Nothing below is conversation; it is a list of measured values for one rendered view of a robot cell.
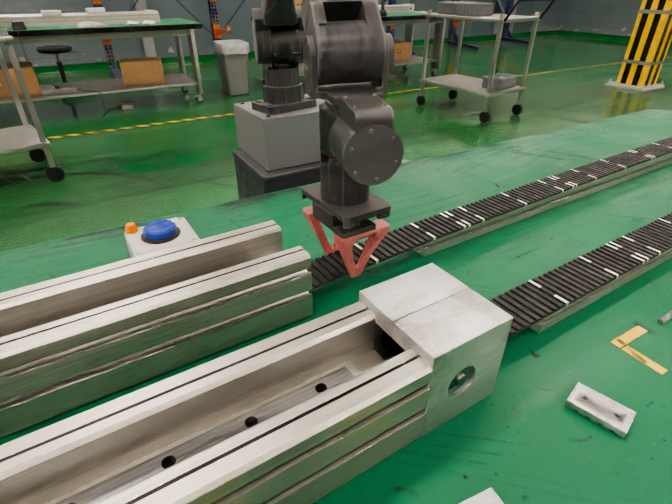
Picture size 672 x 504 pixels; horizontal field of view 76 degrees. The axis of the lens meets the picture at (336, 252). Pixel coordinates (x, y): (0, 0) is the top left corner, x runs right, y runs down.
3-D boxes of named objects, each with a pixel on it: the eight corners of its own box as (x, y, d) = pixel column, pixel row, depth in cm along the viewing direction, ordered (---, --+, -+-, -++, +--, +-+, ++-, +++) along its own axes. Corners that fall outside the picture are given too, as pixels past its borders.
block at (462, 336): (408, 320, 50) (416, 251, 45) (492, 393, 41) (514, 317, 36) (343, 350, 46) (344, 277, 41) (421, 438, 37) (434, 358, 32)
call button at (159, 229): (173, 228, 58) (170, 215, 57) (182, 241, 55) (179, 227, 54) (142, 236, 56) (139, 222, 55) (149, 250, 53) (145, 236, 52)
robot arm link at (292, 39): (295, 72, 93) (270, 73, 92) (291, 18, 88) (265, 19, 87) (302, 78, 86) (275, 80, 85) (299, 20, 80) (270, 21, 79)
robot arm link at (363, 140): (384, 30, 45) (301, 33, 43) (432, 40, 35) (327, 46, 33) (380, 144, 51) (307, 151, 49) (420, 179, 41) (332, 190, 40)
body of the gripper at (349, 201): (345, 234, 47) (346, 169, 43) (300, 201, 54) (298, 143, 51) (392, 219, 50) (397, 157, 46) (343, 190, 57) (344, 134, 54)
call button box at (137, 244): (191, 252, 63) (183, 213, 60) (213, 285, 56) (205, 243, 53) (133, 268, 60) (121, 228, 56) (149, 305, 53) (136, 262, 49)
